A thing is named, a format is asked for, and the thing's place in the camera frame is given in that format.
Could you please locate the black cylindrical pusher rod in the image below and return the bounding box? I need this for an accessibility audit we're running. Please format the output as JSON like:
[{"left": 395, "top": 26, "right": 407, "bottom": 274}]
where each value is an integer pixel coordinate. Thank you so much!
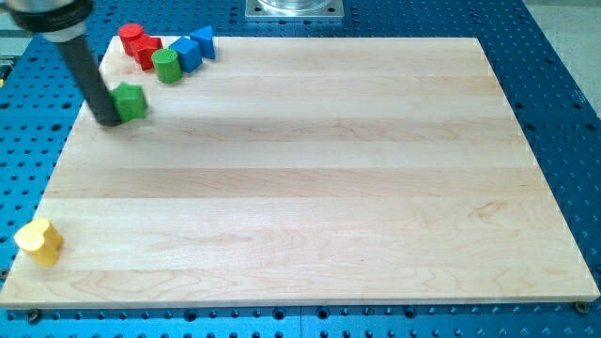
[{"left": 55, "top": 36, "right": 122, "bottom": 127}]

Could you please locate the red star block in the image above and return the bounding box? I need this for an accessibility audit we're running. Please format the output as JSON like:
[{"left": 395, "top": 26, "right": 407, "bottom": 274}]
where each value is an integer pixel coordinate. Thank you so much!
[{"left": 131, "top": 35, "right": 162, "bottom": 70}]

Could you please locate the blue triangle block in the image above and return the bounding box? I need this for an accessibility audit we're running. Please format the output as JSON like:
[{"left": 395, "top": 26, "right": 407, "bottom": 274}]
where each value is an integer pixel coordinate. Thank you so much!
[{"left": 189, "top": 25, "right": 216, "bottom": 59}]

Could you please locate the robot arm end effector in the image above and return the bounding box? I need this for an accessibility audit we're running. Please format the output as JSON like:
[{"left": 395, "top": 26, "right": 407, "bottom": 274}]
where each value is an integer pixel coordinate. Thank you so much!
[{"left": 1, "top": 0, "right": 93, "bottom": 42}]

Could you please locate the green star block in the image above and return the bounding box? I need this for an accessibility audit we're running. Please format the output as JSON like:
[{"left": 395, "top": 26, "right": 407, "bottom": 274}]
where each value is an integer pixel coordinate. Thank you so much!
[{"left": 110, "top": 82, "right": 148, "bottom": 122}]

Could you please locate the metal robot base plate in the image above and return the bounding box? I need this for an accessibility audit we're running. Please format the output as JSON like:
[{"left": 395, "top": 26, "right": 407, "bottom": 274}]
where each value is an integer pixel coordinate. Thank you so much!
[{"left": 245, "top": 0, "right": 345, "bottom": 19}]

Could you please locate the blue cube block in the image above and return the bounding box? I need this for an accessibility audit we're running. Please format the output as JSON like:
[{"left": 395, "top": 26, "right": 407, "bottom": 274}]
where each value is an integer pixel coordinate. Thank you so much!
[{"left": 169, "top": 37, "right": 202, "bottom": 73}]

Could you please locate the red cylinder block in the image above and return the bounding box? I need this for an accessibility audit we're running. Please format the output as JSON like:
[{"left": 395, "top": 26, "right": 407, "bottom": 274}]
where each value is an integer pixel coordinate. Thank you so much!
[{"left": 117, "top": 23, "right": 145, "bottom": 56}]

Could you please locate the yellow heart block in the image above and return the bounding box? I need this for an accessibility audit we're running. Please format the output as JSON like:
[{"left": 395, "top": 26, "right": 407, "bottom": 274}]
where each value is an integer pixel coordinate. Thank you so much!
[{"left": 14, "top": 218, "right": 64, "bottom": 268}]

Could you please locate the wooden board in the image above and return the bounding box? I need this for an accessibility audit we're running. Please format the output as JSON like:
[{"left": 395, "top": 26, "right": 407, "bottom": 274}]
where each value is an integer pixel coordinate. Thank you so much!
[{"left": 1, "top": 37, "right": 599, "bottom": 309}]

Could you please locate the green cylinder block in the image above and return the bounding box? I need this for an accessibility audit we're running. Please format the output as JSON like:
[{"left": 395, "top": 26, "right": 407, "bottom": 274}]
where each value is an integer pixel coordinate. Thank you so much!
[{"left": 151, "top": 49, "right": 182, "bottom": 84}]

